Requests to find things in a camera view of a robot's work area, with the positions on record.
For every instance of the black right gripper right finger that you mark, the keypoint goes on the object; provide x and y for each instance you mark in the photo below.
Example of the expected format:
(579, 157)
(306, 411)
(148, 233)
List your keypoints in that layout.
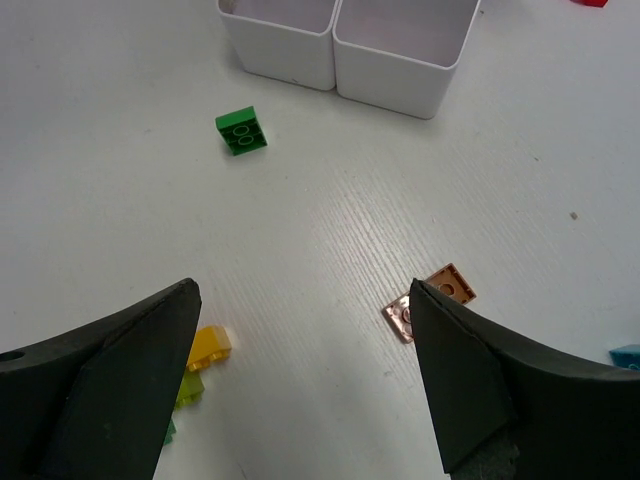
(504, 406)

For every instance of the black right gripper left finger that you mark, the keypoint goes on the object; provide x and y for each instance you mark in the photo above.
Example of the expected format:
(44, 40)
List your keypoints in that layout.
(96, 401)

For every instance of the light green lego brick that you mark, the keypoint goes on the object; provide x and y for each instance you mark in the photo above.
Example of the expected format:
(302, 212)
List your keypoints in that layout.
(190, 390)

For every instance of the yellow lego brick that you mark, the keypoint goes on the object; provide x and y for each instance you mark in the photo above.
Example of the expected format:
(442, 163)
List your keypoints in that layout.
(211, 344)

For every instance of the cyan lego brick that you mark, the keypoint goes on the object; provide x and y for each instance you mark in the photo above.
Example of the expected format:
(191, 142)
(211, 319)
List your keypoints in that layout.
(627, 357)

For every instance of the dark green lego piece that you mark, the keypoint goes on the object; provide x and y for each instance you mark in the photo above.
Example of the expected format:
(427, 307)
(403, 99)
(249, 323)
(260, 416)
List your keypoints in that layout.
(241, 131)

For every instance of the white four-compartment container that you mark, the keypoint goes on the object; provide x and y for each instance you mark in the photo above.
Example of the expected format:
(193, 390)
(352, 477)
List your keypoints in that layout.
(396, 55)

